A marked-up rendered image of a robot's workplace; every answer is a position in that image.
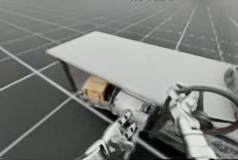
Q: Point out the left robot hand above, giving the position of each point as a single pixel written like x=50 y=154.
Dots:
x=125 y=128

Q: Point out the dark steering wheel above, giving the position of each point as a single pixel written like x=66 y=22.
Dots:
x=231 y=97

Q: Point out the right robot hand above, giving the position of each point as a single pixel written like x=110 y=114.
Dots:
x=186 y=106

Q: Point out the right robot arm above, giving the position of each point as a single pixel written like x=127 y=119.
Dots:
x=197 y=145

